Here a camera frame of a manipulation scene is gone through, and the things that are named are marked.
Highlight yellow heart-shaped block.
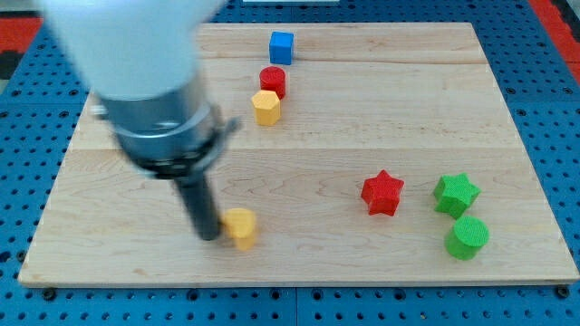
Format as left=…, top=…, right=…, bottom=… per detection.
left=222, top=207, right=257, bottom=251

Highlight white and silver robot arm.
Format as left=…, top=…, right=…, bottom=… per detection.
left=40, top=0, right=235, bottom=179

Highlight yellow hexagon block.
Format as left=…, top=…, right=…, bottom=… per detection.
left=251, top=90, right=281, bottom=126

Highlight red cylinder block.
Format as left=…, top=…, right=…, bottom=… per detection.
left=258, top=66, right=286, bottom=100

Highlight light wooden board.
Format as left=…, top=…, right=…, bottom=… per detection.
left=19, top=23, right=579, bottom=288

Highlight red star block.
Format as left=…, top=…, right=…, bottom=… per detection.
left=361, top=169, right=404, bottom=216

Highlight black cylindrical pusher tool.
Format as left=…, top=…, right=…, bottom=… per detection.
left=175, top=174, right=221, bottom=241

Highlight blue cube block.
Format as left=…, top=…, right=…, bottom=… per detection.
left=269, top=31, right=295, bottom=65

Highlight green star block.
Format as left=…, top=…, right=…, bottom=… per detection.
left=433, top=173, right=481, bottom=219

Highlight green cylinder block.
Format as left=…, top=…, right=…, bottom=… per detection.
left=444, top=216, right=489, bottom=261

